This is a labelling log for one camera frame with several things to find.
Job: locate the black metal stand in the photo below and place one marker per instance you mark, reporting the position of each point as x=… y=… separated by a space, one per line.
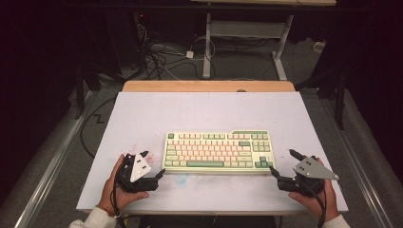
x=79 y=95
x=340 y=101

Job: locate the green and pink keyboard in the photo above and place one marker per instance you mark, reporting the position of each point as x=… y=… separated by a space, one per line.
x=218 y=152

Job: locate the person's left hand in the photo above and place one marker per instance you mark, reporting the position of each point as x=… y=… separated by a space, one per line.
x=111 y=193

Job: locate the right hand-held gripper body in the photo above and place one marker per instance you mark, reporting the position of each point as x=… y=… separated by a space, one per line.
x=312 y=169

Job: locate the white table cover board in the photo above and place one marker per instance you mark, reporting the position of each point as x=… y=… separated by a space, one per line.
x=206 y=110

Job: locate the white power adapter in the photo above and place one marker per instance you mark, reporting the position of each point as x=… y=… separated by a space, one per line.
x=189 y=54

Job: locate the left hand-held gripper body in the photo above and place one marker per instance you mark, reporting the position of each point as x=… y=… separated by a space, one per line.
x=139 y=167

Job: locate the silver metal floor rail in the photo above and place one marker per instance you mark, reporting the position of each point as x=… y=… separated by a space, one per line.
x=47 y=177
x=358 y=164

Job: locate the wooden table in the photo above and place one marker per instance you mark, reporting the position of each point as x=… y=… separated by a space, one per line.
x=190 y=86

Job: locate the small white box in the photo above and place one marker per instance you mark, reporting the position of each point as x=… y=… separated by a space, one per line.
x=318 y=47

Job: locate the person's right hand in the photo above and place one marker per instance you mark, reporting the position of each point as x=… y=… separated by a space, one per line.
x=328 y=202

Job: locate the beige desk with white frame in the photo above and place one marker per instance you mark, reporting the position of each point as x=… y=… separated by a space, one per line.
x=247 y=29

